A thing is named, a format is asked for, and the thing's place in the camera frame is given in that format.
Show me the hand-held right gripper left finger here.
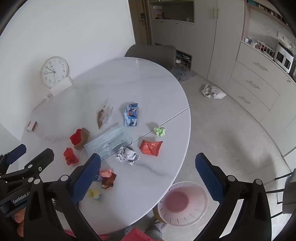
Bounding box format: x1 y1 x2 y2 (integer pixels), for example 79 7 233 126
23 153 102 241

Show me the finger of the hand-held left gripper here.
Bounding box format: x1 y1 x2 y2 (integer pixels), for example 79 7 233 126
0 148 55 194
0 144 27 172

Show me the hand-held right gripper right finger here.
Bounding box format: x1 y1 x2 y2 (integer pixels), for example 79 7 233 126
195 152 272 241

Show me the pink plastic bin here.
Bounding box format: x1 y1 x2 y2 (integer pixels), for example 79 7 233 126
158 181 209 227

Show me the yellow crumpled paper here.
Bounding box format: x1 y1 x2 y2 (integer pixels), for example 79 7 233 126
87 188 102 202

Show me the brown snack box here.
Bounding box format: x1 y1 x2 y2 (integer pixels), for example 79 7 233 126
101 173 117 190

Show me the red crumpled paper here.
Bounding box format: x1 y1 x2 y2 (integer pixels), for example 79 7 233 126
70 129 82 145
63 147 79 166

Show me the blue face mask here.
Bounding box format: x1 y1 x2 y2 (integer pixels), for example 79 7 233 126
84 127 133 161

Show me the white crumpled paper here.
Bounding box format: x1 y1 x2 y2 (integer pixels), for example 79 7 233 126
114 146 140 166

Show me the clear snack wrapper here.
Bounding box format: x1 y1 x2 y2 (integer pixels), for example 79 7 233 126
97 105 114 129

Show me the red snack packet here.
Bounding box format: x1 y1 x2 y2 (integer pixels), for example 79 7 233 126
139 140 163 156

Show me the grey slipper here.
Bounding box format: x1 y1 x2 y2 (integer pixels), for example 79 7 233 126
144 220 167 240

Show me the white folded card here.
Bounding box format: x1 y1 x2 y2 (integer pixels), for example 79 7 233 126
49 77 73 97

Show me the blue milk carton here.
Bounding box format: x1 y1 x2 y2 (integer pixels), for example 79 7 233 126
124 103 139 127

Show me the black tripod stand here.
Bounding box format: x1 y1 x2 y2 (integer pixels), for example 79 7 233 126
264 169 296 219

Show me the white bag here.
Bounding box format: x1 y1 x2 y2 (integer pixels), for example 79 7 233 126
200 84 227 100

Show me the beige drawer cabinet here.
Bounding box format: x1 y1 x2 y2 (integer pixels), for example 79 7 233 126
227 40 296 157

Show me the dark chair back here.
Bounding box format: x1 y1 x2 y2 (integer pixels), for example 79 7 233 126
124 44 176 72

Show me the tall beige cabinet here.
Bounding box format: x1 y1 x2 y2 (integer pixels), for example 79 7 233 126
148 0 245 81

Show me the beige door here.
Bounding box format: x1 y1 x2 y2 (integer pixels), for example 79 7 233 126
128 0 153 45

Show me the white round wall clock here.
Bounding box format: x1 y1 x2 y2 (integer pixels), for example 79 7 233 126
41 56 69 88

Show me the white wire rack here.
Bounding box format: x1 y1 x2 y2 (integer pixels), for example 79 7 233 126
256 40 278 61

